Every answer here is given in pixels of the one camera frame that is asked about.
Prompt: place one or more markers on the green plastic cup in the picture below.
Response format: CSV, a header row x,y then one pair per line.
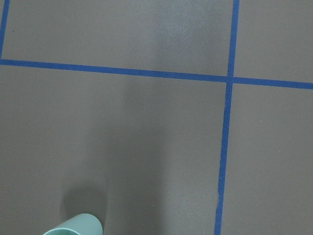
x,y
82,224

